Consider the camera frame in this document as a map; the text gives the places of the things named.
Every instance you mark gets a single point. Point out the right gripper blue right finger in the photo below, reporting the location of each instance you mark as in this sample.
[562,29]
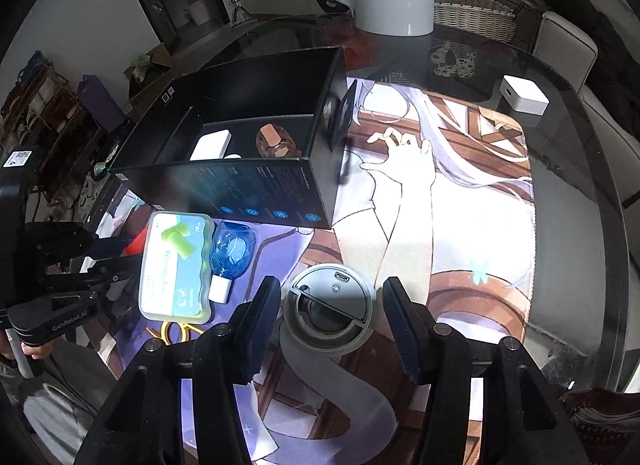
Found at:
[405,326]

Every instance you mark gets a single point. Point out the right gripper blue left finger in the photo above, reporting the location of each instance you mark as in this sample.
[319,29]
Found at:
[252,337]

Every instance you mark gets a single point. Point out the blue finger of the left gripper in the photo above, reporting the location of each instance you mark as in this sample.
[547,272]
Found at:
[97,281]
[107,248]

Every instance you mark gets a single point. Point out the green earplug case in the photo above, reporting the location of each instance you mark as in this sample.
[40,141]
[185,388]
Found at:
[175,271]

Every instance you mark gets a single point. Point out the round white socket adapter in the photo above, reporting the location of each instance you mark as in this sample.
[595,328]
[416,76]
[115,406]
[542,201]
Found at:
[330,309]

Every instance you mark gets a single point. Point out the blue bottle white cap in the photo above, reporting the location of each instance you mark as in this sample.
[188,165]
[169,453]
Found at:
[232,252]

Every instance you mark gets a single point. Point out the white rectangular power bank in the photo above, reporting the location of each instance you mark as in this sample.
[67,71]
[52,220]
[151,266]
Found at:
[211,146]

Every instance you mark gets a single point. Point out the screwdriver with clear handle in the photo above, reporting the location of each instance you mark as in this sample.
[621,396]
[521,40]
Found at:
[274,141]

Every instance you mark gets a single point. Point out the white glue tube red cap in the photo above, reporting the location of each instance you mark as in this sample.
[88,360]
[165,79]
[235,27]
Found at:
[135,247]

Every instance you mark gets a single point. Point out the person's left hand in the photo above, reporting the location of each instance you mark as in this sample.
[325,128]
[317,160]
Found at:
[37,353]

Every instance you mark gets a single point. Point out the anime printed desk mat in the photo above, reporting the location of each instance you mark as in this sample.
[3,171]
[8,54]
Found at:
[434,191]

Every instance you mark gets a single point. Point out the shoe rack with shoes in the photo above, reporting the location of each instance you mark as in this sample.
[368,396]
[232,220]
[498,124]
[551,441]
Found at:
[44,122]

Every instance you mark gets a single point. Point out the purple yoga mat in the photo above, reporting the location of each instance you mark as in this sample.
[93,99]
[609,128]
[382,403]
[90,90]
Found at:
[95,98]

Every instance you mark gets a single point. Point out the brown cardboard box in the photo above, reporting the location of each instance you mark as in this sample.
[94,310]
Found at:
[146,69]

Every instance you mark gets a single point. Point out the black cardboard box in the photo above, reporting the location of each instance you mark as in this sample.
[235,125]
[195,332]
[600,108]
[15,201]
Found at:
[304,91]

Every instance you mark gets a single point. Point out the white waste bin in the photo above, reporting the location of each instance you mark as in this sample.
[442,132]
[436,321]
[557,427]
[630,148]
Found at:
[200,12]

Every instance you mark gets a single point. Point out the white charger cube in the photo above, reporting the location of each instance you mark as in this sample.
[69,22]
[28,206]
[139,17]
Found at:
[523,95]

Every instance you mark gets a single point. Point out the woven wicker basket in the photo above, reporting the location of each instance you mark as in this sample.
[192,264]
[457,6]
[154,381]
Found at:
[488,18]

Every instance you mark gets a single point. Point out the black jacket on sofa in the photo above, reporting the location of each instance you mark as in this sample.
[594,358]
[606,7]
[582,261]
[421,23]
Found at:
[614,78]

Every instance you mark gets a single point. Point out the beige sofa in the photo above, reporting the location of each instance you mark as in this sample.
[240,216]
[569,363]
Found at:
[573,54]

